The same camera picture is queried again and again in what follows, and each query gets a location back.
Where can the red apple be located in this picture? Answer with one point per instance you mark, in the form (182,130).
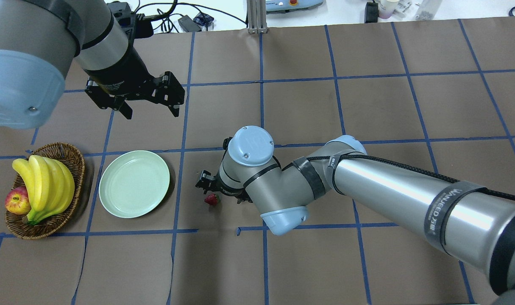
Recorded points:
(17,201)

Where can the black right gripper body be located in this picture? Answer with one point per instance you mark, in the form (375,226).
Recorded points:
(206,181)

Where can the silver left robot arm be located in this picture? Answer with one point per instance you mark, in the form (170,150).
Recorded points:
(39,40)

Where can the pale green plate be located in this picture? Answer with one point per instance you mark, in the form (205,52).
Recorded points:
(134,184)

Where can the yellow banana bunch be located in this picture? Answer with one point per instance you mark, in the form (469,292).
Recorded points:
(50,186)

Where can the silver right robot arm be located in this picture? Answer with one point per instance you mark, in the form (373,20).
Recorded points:
(470,222)

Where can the brown wicker basket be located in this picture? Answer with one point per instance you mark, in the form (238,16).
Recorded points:
(71,157)

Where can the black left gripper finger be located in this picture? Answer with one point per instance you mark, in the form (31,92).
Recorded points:
(174,108)
(121,105)

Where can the aluminium frame post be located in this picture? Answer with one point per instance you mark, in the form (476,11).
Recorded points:
(256,16)

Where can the black power adapter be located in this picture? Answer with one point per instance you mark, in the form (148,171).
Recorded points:
(188,25)

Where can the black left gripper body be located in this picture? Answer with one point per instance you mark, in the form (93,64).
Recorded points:
(121,73)

